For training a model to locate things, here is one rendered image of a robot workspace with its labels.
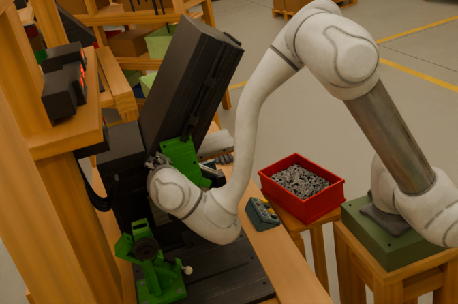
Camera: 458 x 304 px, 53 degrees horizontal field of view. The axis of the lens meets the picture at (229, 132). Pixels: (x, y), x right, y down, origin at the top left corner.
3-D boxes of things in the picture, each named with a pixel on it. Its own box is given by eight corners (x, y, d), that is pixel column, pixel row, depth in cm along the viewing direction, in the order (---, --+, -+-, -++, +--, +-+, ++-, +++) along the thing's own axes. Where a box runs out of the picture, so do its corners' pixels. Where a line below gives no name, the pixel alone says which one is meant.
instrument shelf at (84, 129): (96, 54, 195) (93, 45, 194) (103, 142, 117) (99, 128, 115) (37, 69, 191) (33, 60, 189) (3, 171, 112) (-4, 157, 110)
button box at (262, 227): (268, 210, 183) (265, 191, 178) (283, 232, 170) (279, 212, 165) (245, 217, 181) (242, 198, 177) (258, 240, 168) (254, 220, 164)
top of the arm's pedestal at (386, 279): (407, 203, 180) (407, 194, 178) (468, 253, 152) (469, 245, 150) (334, 230, 174) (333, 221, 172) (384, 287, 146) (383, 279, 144)
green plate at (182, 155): (201, 182, 176) (187, 130, 171) (205, 188, 167) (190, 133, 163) (173, 191, 174) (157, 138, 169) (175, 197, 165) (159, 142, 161)
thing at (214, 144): (227, 134, 195) (225, 128, 194) (238, 150, 181) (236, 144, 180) (138, 161, 189) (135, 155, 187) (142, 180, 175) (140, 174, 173)
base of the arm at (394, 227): (388, 187, 171) (388, 174, 168) (437, 216, 153) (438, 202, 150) (349, 206, 165) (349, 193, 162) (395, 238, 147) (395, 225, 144)
